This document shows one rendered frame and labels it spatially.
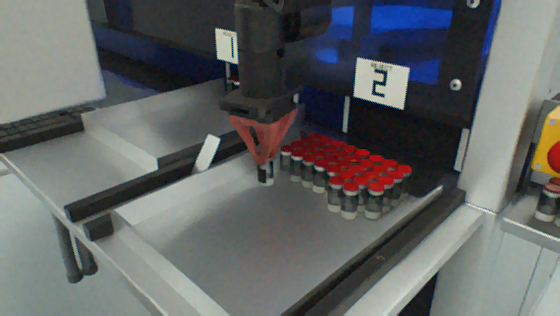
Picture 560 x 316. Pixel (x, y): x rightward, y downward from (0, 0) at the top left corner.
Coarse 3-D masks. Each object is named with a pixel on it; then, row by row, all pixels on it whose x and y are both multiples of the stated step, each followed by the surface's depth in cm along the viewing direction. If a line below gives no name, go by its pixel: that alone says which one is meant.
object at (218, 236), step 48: (288, 144) 71; (192, 192) 60; (240, 192) 61; (288, 192) 61; (432, 192) 55; (144, 240) 46; (192, 240) 51; (240, 240) 51; (288, 240) 51; (336, 240) 51; (384, 240) 48; (192, 288) 41; (240, 288) 44; (288, 288) 44
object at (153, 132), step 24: (168, 96) 92; (192, 96) 96; (216, 96) 99; (96, 120) 82; (120, 120) 85; (144, 120) 86; (168, 120) 86; (192, 120) 86; (216, 120) 86; (120, 144) 71; (144, 144) 76; (168, 144) 76; (192, 144) 68; (144, 168) 68
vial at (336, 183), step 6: (330, 180) 55; (336, 180) 55; (342, 180) 55; (330, 186) 55; (336, 186) 55; (342, 186) 55; (330, 192) 55; (336, 192) 55; (342, 192) 55; (330, 198) 56; (336, 198) 55; (330, 204) 56; (336, 204) 56; (330, 210) 57; (336, 210) 56
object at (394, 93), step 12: (360, 60) 63; (360, 72) 64; (372, 72) 62; (396, 72) 60; (408, 72) 58; (360, 84) 65; (372, 84) 63; (396, 84) 60; (360, 96) 65; (372, 96) 64; (384, 96) 62; (396, 96) 61
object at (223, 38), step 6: (216, 30) 85; (222, 30) 83; (216, 36) 85; (222, 36) 84; (228, 36) 83; (234, 36) 81; (216, 42) 86; (222, 42) 84; (228, 42) 83; (234, 42) 82; (222, 48) 85; (228, 48) 84; (234, 48) 82; (222, 54) 86; (228, 54) 84; (234, 54) 83; (228, 60) 85; (234, 60) 84
